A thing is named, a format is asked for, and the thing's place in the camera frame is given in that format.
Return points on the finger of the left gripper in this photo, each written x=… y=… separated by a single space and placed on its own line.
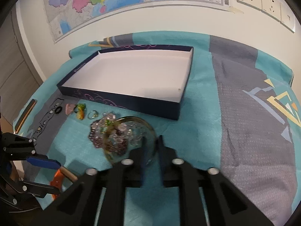
x=43 y=162
x=38 y=189

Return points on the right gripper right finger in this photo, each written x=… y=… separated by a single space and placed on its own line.
x=176 y=172

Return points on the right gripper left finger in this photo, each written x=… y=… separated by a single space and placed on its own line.
x=128 y=173

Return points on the tortoiseshell bangle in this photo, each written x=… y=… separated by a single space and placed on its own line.
x=126 y=134

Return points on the wooden headboard edge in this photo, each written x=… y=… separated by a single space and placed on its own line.
x=24 y=115

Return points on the navy box lid tray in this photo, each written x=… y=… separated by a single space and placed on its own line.
x=150 y=79

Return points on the teal grey patterned blanket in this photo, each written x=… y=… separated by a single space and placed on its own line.
x=238 y=113

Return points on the white wall sockets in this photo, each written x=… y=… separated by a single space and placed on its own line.
x=275 y=9

